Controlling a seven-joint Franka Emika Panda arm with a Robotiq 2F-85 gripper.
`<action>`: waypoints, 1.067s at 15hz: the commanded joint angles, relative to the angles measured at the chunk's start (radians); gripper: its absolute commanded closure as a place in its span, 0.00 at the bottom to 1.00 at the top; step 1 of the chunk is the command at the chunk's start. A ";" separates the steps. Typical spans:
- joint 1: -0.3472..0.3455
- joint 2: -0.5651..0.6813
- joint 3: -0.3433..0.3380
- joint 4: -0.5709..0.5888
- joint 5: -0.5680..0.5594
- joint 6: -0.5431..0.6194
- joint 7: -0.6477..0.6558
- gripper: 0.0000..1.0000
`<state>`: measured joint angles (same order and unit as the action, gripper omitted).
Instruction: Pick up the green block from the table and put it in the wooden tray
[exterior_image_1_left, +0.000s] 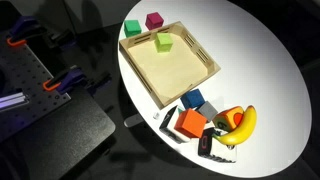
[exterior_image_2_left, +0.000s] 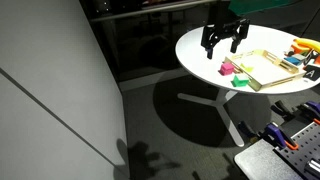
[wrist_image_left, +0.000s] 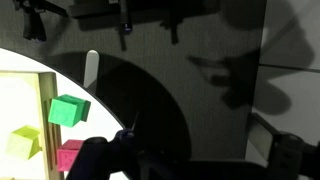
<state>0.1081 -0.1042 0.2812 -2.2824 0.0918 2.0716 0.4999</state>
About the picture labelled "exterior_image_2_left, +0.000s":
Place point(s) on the small grey block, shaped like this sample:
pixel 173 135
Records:
pixel 301 56

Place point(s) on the white table base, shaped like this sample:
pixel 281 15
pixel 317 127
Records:
pixel 220 106

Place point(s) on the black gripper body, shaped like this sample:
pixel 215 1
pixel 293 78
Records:
pixel 221 28

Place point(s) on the purple clamp with orange tip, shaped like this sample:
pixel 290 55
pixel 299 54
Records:
pixel 278 135

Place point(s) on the black clamp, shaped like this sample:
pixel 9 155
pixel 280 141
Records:
pixel 283 110

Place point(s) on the yellow-green block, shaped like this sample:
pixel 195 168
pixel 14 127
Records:
pixel 247 67

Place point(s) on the blue block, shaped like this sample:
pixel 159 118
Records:
pixel 293 60

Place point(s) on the pink block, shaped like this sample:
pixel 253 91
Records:
pixel 226 69

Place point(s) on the metal railing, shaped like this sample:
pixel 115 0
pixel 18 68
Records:
pixel 150 9

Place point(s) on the dark purple clamp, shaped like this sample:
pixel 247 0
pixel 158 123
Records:
pixel 246 130

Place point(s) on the yellow toy banana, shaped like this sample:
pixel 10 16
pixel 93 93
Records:
pixel 308 43

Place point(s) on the wooden tray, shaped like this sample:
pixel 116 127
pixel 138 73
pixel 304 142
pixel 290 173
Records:
pixel 266 71

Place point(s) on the black pegboard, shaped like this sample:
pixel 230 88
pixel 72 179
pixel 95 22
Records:
pixel 300 150

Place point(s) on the black card with letter A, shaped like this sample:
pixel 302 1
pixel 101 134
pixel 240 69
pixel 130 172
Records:
pixel 311 72

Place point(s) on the silver metal knob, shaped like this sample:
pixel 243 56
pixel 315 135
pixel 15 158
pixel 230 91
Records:
pixel 313 167

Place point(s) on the green block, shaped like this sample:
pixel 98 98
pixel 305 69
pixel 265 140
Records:
pixel 240 80

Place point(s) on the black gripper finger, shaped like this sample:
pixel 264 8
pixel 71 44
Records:
pixel 235 43
pixel 209 50

